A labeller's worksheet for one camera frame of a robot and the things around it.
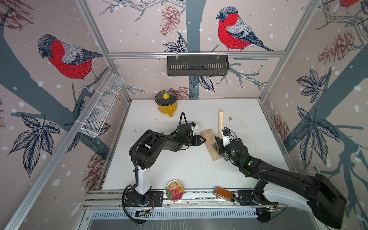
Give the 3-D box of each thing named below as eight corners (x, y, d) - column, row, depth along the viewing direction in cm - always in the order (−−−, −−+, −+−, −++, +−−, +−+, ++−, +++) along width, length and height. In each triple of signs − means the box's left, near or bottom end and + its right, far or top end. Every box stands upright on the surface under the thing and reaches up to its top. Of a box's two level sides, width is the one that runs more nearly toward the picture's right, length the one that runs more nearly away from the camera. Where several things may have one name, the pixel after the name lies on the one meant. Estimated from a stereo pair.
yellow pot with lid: (155, 118, 110) (151, 107, 100) (158, 100, 123) (155, 89, 113) (176, 118, 110) (174, 107, 100) (177, 100, 123) (176, 89, 113)
